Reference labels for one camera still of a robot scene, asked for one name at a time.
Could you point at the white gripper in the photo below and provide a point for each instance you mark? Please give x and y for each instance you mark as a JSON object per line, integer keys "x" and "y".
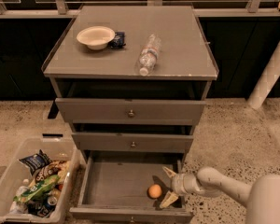
{"x": 177, "y": 183}

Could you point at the orange fruit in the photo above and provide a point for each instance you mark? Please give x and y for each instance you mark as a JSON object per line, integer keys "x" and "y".
{"x": 154, "y": 191}

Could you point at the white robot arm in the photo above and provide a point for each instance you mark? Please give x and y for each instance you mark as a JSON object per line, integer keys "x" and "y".
{"x": 261, "y": 199}

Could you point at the grey open bottom drawer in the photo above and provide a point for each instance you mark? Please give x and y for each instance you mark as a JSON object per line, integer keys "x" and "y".
{"x": 114, "y": 189}

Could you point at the grey middle drawer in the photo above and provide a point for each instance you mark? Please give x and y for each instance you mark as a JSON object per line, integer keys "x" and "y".
{"x": 133, "y": 142}

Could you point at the grey drawer cabinet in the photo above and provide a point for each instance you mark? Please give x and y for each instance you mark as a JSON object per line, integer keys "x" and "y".
{"x": 184, "y": 70}

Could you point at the grey top drawer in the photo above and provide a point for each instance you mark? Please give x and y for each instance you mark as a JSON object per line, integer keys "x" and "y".
{"x": 121, "y": 111}

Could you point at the brown white snack bag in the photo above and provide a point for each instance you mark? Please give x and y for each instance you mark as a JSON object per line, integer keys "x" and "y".
{"x": 59, "y": 168}

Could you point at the blue soda can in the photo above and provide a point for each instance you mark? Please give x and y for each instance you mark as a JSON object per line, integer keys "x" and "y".
{"x": 43, "y": 208}

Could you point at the clear plastic water bottle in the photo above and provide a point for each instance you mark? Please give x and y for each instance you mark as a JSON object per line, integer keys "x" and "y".
{"x": 149, "y": 55}

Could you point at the green snack bag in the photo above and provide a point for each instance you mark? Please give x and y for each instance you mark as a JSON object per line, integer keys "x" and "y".
{"x": 38, "y": 190}

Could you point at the clear plastic storage bin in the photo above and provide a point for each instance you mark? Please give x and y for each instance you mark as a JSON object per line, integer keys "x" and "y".
{"x": 57, "y": 149}

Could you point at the dark blue chip bag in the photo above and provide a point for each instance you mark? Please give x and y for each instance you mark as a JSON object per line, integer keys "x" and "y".
{"x": 36, "y": 161}

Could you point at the dark blue snack packet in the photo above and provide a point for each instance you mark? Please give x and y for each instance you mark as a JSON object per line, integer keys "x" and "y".
{"x": 118, "y": 42}

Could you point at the white paper bowl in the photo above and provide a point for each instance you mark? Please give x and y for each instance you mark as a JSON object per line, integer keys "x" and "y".
{"x": 96, "y": 37}

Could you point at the white leaning tube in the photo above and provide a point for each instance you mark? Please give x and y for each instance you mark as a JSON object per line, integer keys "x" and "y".
{"x": 267, "y": 80}

